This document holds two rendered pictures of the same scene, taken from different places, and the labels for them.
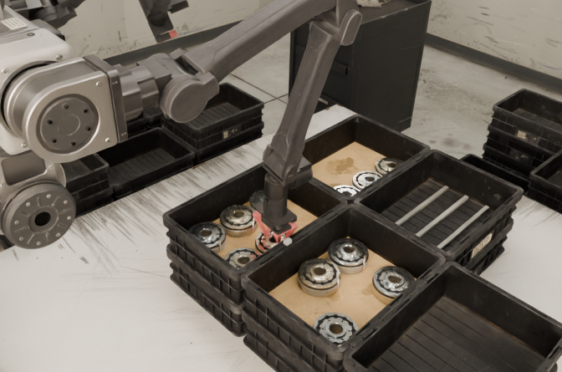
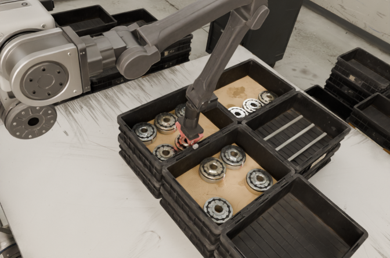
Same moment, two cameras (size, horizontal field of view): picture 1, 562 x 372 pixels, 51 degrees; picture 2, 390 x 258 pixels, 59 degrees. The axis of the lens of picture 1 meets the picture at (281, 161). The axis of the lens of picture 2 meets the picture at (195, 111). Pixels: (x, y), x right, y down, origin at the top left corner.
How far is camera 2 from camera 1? 0.22 m
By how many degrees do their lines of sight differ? 9
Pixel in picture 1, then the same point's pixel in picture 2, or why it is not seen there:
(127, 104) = (91, 68)
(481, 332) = (309, 220)
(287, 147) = (203, 89)
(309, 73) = (225, 44)
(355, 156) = (246, 86)
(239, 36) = (179, 20)
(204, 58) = (152, 35)
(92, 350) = (64, 196)
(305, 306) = (201, 188)
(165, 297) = (114, 165)
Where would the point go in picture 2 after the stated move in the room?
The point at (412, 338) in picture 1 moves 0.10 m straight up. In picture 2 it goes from (266, 219) to (274, 204)
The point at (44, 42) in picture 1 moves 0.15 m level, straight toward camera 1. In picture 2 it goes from (33, 13) to (32, 55)
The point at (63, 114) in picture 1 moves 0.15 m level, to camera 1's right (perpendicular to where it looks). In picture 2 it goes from (42, 74) to (121, 87)
